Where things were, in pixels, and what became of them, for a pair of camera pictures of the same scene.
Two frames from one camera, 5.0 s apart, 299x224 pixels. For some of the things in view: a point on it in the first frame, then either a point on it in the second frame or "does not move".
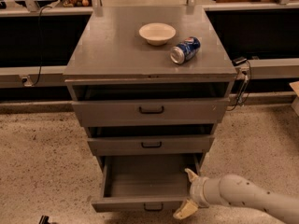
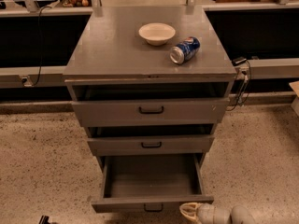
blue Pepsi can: (186, 50) does not move
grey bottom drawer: (146, 184) does not move
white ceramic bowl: (157, 34) does not move
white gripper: (197, 190) to (207, 215)
